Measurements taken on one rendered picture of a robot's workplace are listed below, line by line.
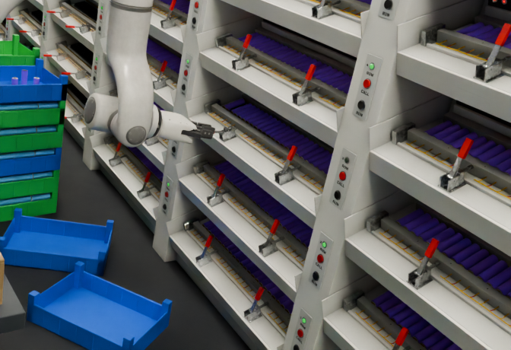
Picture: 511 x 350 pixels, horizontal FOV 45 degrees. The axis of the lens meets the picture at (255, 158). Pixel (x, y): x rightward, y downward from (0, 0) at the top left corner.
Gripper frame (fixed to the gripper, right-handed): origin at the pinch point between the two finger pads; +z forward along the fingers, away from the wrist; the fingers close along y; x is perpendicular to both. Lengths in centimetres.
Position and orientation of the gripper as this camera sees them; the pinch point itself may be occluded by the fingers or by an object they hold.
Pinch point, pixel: (204, 131)
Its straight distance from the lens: 161.0
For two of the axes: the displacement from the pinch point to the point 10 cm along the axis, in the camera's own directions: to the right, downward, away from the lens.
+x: 3.3, -9.1, -2.5
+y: 5.3, 4.0, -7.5
